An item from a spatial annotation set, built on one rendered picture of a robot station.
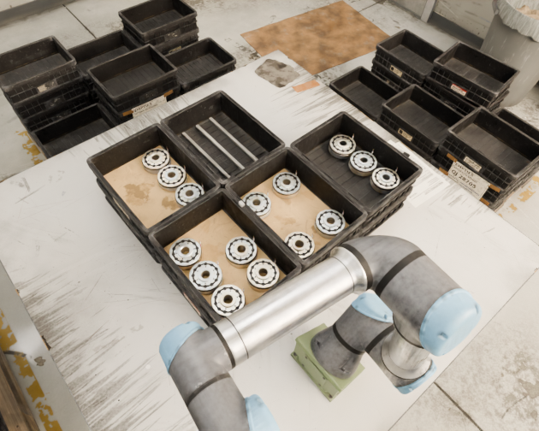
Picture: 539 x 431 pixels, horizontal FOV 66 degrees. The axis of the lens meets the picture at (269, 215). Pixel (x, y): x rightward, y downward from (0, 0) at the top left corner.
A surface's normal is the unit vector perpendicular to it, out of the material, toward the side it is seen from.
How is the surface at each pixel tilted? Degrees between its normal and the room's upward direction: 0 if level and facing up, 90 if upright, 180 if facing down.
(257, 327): 20
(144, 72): 0
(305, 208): 0
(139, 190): 0
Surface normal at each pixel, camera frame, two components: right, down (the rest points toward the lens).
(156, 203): 0.04, -0.56
